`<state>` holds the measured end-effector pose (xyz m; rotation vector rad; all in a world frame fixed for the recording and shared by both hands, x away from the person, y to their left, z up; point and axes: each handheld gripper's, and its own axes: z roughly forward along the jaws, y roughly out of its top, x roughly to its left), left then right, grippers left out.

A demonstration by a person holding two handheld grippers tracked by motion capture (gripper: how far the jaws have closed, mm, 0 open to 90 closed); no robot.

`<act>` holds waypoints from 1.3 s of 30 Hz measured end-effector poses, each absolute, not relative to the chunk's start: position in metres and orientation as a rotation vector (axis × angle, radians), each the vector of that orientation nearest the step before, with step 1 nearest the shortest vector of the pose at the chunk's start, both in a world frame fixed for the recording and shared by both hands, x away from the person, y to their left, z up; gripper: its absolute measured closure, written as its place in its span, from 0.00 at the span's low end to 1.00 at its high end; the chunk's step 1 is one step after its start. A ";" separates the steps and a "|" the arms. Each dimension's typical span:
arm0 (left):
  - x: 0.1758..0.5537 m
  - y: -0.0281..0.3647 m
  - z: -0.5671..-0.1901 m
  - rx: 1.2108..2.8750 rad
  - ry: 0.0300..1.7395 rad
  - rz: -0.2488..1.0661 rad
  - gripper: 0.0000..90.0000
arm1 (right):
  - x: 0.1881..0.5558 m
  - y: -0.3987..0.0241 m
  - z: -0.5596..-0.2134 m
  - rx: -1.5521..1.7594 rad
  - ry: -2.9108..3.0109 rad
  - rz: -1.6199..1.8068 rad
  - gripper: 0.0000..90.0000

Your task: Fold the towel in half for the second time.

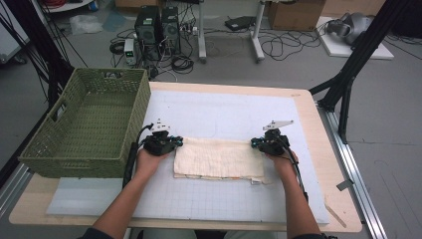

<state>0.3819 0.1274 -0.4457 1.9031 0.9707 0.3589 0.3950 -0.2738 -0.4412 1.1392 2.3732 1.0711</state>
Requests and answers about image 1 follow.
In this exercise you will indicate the green woven basket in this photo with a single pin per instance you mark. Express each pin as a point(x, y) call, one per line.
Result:
point(63, 146)

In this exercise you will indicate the white grid mat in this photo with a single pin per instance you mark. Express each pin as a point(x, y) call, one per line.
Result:
point(225, 109)

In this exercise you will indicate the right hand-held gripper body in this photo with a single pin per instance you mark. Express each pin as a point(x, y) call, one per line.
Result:
point(274, 144)

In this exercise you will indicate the grey robot head shell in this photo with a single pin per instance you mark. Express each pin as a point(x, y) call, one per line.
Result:
point(355, 26)

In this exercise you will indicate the black metal frame strut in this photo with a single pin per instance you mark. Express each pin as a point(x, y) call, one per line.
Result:
point(361, 49)
point(36, 40)

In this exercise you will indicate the brown cardboard box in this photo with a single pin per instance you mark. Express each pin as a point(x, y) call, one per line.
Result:
point(295, 15)

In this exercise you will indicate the aluminium rail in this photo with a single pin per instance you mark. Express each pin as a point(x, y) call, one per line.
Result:
point(356, 179)
point(13, 189)

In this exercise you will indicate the grey tape piece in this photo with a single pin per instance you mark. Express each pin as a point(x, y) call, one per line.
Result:
point(345, 185)

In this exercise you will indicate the person's left hand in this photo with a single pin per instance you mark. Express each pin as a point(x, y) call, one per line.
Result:
point(147, 164)

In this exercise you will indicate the flat black device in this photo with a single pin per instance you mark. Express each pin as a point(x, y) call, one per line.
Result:
point(240, 22)

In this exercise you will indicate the white power strip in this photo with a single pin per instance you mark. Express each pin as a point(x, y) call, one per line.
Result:
point(188, 30)

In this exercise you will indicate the person's right hand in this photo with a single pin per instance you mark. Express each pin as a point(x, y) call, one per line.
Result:
point(287, 164)

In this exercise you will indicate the small grey power supply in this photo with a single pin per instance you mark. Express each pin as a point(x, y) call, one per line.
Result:
point(129, 51)

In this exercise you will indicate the slim black computer tower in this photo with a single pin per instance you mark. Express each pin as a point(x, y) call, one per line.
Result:
point(170, 30)

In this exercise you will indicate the white floor board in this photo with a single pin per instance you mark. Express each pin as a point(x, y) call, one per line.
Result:
point(335, 46)

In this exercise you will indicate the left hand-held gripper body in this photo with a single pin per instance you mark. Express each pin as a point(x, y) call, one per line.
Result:
point(159, 143)

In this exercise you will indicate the cream egg-print cloth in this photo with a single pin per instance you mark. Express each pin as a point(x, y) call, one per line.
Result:
point(219, 159)

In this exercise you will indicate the clear plastic bag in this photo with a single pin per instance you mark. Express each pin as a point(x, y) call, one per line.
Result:
point(85, 24)

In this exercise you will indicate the large black computer tower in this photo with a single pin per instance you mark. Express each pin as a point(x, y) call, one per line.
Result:
point(147, 31)

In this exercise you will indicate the thin wooden stick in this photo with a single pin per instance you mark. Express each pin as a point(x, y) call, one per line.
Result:
point(335, 215)

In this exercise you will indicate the white stand leg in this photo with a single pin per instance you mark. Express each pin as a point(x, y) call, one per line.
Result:
point(257, 36)
point(201, 33)

